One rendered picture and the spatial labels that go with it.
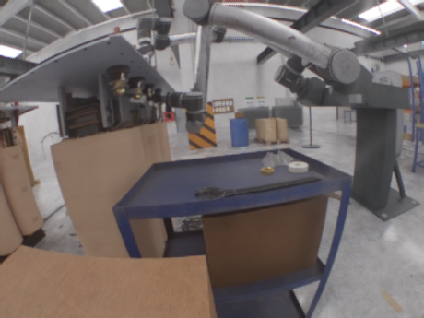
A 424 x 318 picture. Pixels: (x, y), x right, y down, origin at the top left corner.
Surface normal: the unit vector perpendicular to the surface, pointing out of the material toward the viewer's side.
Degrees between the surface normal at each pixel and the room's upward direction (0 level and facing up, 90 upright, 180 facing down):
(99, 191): 90
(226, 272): 90
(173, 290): 0
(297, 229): 90
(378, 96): 90
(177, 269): 0
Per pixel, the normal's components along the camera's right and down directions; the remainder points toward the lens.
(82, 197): 0.07, 0.22
